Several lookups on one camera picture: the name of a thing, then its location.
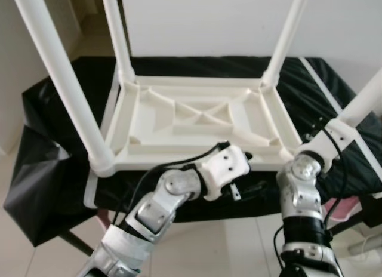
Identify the pink cloth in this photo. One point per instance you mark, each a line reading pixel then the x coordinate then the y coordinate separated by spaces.
pixel 104 220
pixel 345 210

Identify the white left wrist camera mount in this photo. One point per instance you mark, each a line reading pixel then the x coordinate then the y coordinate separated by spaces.
pixel 225 166

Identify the white plastic table leg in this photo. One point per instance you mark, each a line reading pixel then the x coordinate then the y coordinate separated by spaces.
pixel 286 38
pixel 361 104
pixel 65 80
pixel 119 38

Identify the black metal stand leg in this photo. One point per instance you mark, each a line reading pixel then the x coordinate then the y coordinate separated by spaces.
pixel 74 241
pixel 358 224

